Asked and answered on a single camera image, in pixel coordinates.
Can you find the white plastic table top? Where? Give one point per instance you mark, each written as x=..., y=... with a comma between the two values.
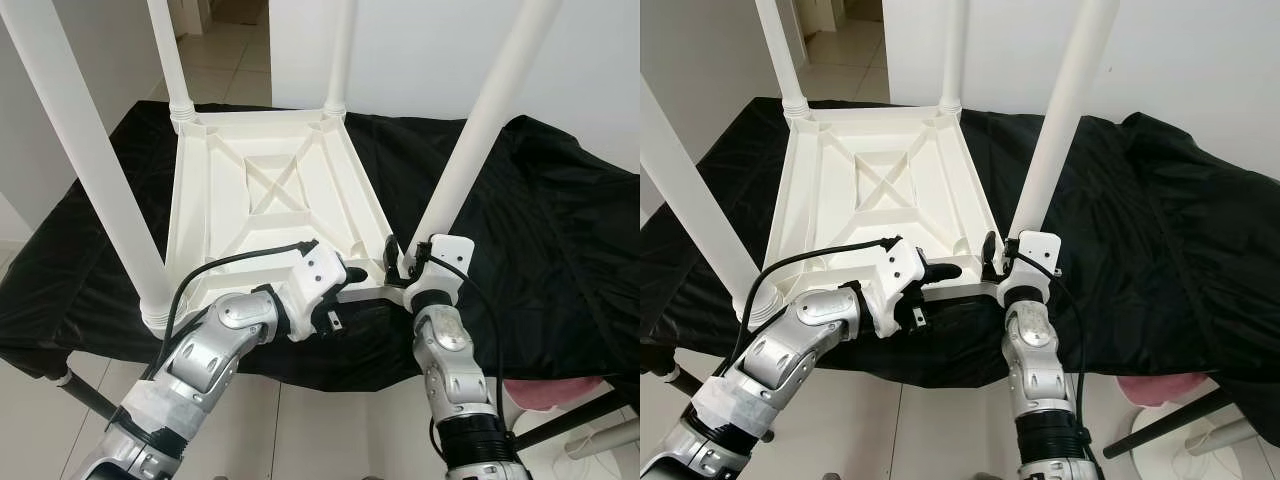
x=820, y=200
x=215, y=200

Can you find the white plastic table leg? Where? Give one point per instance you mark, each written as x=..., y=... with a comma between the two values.
x=340, y=55
x=780, y=50
x=1065, y=110
x=480, y=120
x=85, y=150
x=170, y=55
x=953, y=50
x=690, y=200

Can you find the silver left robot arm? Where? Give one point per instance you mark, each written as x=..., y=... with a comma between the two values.
x=790, y=350
x=200, y=360

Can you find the black table cloth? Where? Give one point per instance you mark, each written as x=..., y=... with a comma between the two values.
x=570, y=230
x=1200, y=230

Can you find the pink cushion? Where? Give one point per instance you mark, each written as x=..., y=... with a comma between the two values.
x=545, y=393
x=1150, y=390

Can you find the white plastic pipe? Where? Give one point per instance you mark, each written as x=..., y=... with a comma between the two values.
x=1225, y=437
x=605, y=440

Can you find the white round floor base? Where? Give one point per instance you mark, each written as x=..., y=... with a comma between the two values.
x=1180, y=465

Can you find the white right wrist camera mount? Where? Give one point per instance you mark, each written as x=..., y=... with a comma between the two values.
x=1038, y=245
x=445, y=250

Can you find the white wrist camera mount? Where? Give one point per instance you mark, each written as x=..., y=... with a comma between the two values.
x=445, y=250
x=1038, y=245
x=900, y=270
x=315, y=275

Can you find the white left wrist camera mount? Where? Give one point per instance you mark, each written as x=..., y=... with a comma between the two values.
x=900, y=270
x=315, y=275

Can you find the white door frame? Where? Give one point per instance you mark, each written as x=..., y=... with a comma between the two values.
x=825, y=12
x=188, y=12

